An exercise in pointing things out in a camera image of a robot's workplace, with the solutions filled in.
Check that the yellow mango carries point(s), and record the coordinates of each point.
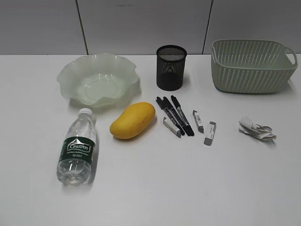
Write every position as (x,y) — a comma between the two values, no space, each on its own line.
(133,121)

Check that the black marker pen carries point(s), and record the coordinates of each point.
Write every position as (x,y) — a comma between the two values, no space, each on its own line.
(177,117)
(182,115)
(164,107)

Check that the grey white eraser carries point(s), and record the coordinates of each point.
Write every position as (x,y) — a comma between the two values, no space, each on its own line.
(172,127)
(209,133)

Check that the clear water bottle green label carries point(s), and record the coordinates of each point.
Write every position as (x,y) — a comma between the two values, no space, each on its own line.
(76,156)

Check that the white waste paper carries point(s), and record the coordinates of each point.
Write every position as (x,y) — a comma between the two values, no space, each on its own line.
(260,132)

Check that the grey white eraser barcode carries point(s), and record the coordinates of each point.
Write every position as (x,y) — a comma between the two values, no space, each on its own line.
(198,121)

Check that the black mesh pen holder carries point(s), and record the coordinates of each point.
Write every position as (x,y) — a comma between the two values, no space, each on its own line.
(170,67)

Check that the frosted green wavy glass plate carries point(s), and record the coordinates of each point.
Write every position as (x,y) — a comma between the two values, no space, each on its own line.
(97,80)

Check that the pale green plastic basket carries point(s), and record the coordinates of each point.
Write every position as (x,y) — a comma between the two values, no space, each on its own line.
(251,66)

